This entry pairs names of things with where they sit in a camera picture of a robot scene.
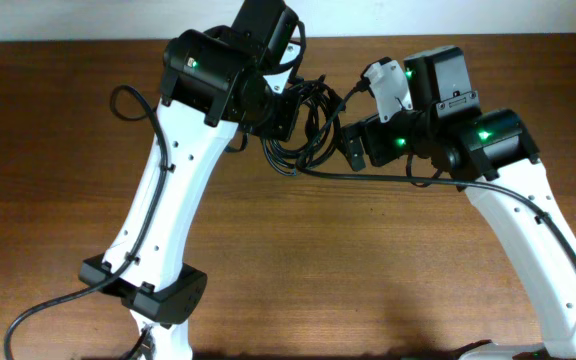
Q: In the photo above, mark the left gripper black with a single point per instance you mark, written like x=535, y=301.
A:
x=282, y=129

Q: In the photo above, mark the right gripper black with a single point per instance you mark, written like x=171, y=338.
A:
x=367, y=131

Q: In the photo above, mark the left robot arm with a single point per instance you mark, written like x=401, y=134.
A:
x=218, y=84

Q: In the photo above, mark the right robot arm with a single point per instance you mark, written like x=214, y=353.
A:
x=427, y=108

